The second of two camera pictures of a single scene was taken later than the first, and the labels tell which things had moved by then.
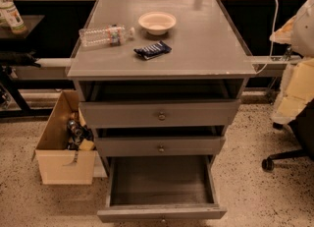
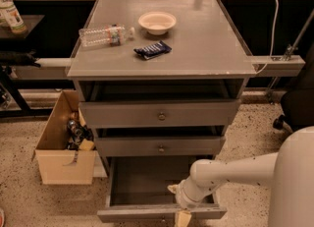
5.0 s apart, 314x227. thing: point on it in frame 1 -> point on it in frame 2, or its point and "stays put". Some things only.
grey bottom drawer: (160, 188) stays put
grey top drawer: (160, 114) stays put
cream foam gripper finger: (284, 34) -> (183, 218)
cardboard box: (58, 164) stays put
